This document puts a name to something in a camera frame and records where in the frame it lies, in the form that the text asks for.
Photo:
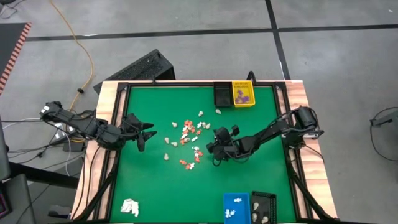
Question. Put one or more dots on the black plastic basket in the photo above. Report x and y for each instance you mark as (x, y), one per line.
(269, 202)
(223, 96)

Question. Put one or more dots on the black curved clamp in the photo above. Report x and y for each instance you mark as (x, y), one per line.
(251, 76)

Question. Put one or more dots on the silver metal bracket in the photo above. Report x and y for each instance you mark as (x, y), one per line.
(317, 134)

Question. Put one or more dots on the yellow plastic basket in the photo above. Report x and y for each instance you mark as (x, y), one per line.
(250, 87)

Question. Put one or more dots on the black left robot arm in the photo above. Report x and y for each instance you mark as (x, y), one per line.
(84, 124)

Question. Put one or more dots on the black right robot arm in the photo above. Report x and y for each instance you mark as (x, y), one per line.
(270, 130)

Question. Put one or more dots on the black orange striped floor mat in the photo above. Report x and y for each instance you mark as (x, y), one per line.
(9, 40)

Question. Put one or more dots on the crumpled white paper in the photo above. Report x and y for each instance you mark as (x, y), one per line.
(130, 205)

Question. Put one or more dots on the green table mat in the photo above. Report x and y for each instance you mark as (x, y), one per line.
(155, 186)

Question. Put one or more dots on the grey monitor panel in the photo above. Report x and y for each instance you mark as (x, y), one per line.
(3, 155)

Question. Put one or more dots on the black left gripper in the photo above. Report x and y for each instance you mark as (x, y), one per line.
(132, 127)

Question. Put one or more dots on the blue plastic basket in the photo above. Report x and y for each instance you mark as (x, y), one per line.
(244, 208)

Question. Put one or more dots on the black floor beam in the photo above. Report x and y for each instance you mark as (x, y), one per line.
(40, 175)

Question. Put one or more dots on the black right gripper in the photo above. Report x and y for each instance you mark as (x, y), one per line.
(230, 149)

